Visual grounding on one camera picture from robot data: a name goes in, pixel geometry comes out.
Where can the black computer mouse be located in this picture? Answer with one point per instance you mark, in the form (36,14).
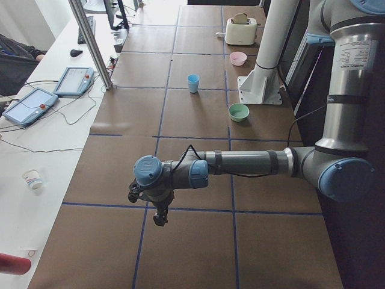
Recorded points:
(75,52)

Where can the aluminium frame post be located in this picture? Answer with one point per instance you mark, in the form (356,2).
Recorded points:
(90,40)

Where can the black monitor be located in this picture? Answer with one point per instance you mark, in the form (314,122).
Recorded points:
(116,14)

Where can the red cylinder bottle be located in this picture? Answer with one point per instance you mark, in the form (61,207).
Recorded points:
(14,265)

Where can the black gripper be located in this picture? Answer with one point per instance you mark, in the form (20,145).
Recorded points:
(159,203)

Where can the pink bowl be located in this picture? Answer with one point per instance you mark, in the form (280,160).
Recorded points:
(238,58)

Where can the mint green bowl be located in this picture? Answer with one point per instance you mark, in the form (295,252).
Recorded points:
(238,112)

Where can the far teach pendant tablet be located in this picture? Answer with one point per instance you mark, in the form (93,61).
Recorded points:
(74,82)

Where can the near teach pendant tablet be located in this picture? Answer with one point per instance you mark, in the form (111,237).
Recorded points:
(31,107)

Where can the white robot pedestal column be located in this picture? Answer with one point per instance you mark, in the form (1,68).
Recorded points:
(261,86)

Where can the white paper cup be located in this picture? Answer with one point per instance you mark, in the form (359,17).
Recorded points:
(33,179)

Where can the toast bread slice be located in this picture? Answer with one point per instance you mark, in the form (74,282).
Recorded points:
(240,19)

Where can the teach pendant tablet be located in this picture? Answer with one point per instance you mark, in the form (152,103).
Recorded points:
(74,82)
(31,107)

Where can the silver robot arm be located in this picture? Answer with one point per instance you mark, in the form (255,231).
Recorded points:
(333,158)

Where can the cream white toaster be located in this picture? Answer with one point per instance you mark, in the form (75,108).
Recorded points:
(241,34)

